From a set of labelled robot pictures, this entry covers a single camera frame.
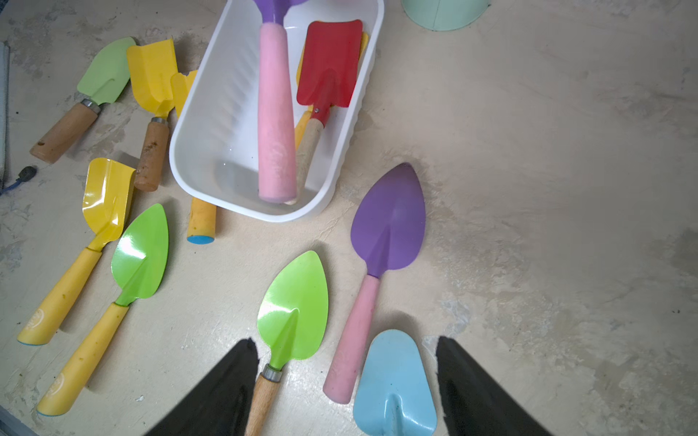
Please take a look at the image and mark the yellow scoop yellow handle lower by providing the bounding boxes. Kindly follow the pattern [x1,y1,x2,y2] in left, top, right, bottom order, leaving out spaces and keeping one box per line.
[17,158,136,346]

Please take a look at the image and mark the purple trowel pink handle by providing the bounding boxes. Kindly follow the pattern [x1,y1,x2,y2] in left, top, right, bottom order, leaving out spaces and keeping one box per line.
[256,0,302,203]
[323,163,426,404]

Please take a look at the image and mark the yellow scoop yellow handle upper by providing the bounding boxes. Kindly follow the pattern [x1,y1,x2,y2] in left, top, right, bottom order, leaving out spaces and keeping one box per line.
[171,70,217,245]

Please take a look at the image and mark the open white book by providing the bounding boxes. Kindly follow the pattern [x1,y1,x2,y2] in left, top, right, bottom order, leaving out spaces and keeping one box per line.
[0,42,10,187]

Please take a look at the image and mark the green trowel yellow handle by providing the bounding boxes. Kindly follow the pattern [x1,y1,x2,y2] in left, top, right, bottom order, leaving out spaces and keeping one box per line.
[37,203,169,416]

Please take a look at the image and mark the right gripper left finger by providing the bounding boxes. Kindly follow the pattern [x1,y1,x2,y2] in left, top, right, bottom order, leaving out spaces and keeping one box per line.
[147,339,259,435]

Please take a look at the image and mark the yellow scoop brown wooden handle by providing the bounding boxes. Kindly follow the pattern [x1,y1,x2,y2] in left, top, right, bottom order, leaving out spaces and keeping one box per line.
[127,38,178,192]

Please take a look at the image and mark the mint green pencil cup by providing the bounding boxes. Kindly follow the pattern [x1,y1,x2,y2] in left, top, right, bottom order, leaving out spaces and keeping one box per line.
[401,0,491,32]

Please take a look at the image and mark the light blue trowel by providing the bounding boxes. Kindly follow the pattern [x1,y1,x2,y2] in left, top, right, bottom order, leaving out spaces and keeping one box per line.
[353,329,438,435]

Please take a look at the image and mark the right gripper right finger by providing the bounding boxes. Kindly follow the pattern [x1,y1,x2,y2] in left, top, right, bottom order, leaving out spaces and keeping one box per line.
[436,336,550,435]

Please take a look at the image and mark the red scoop wooden handle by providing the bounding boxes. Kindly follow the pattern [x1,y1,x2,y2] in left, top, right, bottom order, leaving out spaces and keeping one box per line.
[289,19,364,205]

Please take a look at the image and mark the pale green trowel wooden handle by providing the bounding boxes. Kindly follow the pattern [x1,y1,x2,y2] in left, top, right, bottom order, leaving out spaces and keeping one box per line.
[30,36,136,164]

